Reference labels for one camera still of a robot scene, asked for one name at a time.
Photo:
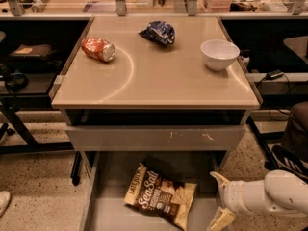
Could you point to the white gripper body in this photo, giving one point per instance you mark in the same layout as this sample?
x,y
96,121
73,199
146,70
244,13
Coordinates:
x,y
232,192

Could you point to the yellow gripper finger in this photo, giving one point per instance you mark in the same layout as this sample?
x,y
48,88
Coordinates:
x,y
222,218
221,180

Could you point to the brown sea salt chip bag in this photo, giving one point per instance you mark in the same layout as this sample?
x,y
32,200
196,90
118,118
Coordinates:
x,y
152,193

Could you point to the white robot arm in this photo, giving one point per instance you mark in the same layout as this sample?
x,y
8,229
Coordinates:
x,y
280,192

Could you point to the grey top drawer front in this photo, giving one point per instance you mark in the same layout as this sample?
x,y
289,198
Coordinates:
x,y
155,138

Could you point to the open grey middle drawer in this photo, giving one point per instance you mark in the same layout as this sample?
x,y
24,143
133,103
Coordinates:
x,y
111,175

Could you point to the blue crumpled chip bag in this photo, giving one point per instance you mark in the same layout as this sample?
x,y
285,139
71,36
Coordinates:
x,y
159,32

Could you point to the black bag on shelf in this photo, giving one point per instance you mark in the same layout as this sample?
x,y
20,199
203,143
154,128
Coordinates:
x,y
41,52

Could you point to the black white sneaker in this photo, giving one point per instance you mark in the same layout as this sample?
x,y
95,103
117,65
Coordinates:
x,y
290,162

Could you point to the black power adapter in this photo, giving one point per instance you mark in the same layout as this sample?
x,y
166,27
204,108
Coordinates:
x,y
274,74

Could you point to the white bowl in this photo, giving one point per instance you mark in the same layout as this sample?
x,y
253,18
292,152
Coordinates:
x,y
218,54

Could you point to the orange crushed soda can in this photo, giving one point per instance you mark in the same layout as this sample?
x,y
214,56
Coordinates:
x,y
99,49

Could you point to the white shoe tip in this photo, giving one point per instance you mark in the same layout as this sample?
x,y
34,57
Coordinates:
x,y
5,198

